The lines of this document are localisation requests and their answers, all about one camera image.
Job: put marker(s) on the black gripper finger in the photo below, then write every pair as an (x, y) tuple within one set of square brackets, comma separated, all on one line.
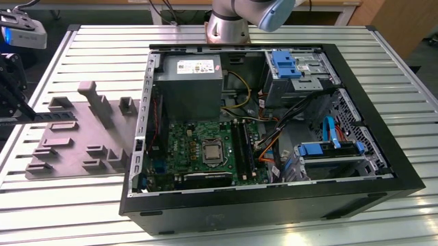
[(25, 106)]

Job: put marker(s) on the blue RAM stick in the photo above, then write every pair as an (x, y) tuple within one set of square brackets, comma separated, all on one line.
[(56, 116)]

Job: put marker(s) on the black RAM slot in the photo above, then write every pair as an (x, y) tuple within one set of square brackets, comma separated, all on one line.
[(239, 143)]

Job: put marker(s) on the dark installed RAM stick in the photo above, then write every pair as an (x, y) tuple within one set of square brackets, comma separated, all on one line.
[(248, 148)]

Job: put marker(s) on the grey parts rack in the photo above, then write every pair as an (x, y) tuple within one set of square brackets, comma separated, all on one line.
[(85, 138)]

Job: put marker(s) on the grey power supply unit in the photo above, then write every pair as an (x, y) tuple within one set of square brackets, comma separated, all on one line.
[(188, 97)]

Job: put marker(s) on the green motherboard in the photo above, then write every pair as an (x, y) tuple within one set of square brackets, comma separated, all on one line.
[(184, 159)]

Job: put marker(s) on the CPU socket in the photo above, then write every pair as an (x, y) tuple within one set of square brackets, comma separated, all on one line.
[(212, 141)]

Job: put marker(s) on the silver CPU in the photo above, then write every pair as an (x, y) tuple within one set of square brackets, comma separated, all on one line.
[(212, 152)]

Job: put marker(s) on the black graphics card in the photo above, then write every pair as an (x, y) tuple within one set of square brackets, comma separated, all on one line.
[(204, 180)]

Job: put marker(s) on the black PC case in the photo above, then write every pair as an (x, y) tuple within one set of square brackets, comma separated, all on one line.
[(239, 212)]

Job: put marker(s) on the blue drive bay latch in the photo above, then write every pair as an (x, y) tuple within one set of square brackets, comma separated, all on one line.
[(286, 64)]

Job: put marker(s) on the metal drive cage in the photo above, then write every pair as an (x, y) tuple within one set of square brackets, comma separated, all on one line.
[(307, 84)]

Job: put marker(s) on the hard disk in blue carrier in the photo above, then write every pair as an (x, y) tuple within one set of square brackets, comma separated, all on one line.
[(312, 150)]

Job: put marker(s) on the metal disk bay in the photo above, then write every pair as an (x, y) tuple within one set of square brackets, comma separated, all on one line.
[(335, 159)]

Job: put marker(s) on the white framed desk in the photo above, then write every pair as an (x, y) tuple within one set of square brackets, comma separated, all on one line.
[(347, 15)]

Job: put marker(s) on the brown wooden cabinet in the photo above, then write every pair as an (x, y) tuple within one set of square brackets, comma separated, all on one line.
[(393, 20)]

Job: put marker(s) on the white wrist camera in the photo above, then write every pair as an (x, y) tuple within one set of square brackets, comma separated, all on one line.
[(24, 36)]

